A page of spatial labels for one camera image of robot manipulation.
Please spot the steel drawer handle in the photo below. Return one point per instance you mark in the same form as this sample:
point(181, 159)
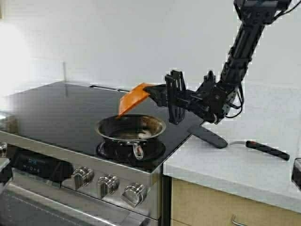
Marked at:
point(235, 222)

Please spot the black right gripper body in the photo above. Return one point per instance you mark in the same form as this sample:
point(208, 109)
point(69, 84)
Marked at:
point(211, 102)

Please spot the black spatula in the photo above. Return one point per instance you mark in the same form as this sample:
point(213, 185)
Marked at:
point(212, 140)

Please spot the raw shrimp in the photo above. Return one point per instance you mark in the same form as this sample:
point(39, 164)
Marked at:
point(144, 134)

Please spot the right steel stove knob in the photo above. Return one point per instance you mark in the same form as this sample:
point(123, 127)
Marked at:
point(134, 194)

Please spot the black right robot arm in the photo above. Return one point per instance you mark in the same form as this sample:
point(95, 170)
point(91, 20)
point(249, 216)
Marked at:
point(254, 15)

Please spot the wooden cabinet drawer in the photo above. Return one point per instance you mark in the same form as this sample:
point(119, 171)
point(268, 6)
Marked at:
point(195, 205)

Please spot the black glass stove cooktop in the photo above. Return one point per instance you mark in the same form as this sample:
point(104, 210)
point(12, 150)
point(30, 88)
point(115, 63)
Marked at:
point(66, 116)

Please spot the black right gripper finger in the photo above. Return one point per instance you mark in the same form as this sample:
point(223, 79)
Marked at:
point(156, 91)
point(161, 101)

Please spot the far left stove knob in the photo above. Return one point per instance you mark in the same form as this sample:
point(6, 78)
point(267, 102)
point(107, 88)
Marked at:
point(3, 150)

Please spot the steel stove knob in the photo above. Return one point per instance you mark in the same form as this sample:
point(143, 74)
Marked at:
point(82, 176)
point(134, 194)
point(107, 185)

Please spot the black appliance at right edge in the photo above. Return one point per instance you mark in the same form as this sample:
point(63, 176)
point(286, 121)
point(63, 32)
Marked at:
point(296, 173)

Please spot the middle steel stove knob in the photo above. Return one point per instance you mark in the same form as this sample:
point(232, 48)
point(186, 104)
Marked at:
point(107, 185)

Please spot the stainless steel oven front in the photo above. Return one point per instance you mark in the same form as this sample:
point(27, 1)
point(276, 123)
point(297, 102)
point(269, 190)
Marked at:
point(42, 175)

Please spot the orange plastic bowl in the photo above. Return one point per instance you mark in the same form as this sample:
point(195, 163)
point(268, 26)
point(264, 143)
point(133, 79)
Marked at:
point(133, 98)

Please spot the left steel stove knob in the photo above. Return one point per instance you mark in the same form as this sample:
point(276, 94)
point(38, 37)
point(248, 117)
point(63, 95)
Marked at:
point(82, 176)

